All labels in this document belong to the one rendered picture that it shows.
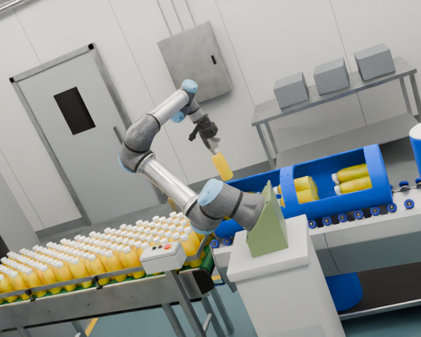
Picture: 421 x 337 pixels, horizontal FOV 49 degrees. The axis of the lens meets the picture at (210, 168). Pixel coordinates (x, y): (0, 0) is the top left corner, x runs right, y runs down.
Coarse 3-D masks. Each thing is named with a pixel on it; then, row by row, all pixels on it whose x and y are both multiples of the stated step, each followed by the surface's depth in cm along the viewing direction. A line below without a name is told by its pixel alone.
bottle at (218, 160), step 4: (220, 152) 247; (212, 156) 247; (216, 156) 245; (220, 156) 245; (216, 160) 245; (220, 160) 245; (224, 160) 247; (216, 164) 247; (220, 164) 246; (224, 164) 247; (228, 164) 250; (220, 168) 247; (224, 168) 247; (228, 168) 248; (220, 172) 249; (224, 172) 248; (228, 172) 249; (232, 172) 252; (224, 176) 249; (228, 176) 249; (232, 176) 250; (224, 180) 251
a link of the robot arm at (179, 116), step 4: (184, 108) 222; (188, 108) 224; (180, 112) 222; (184, 112) 224; (188, 112) 230; (172, 116) 224; (176, 116) 223; (180, 116) 222; (184, 116) 226; (172, 120) 225; (176, 120) 224; (180, 120) 224
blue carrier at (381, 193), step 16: (320, 160) 231; (336, 160) 232; (352, 160) 231; (368, 160) 207; (256, 176) 238; (272, 176) 244; (288, 176) 223; (304, 176) 242; (320, 176) 240; (384, 176) 203; (256, 192) 253; (288, 192) 219; (320, 192) 241; (352, 192) 210; (368, 192) 207; (384, 192) 206; (288, 208) 221; (304, 208) 219; (320, 208) 217; (336, 208) 216; (352, 208) 215; (224, 224) 234
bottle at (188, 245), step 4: (184, 240) 239; (188, 240) 239; (184, 244) 239; (188, 244) 239; (192, 244) 240; (184, 248) 239; (188, 248) 239; (192, 248) 240; (188, 252) 239; (192, 252) 240; (196, 260) 242; (200, 260) 244; (192, 264) 242; (196, 264) 242; (200, 264) 244
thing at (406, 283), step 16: (368, 272) 306; (384, 272) 300; (400, 272) 294; (416, 272) 288; (368, 288) 292; (384, 288) 286; (400, 288) 281; (416, 288) 276; (368, 304) 279; (384, 304) 274; (400, 304) 270; (416, 304) 268
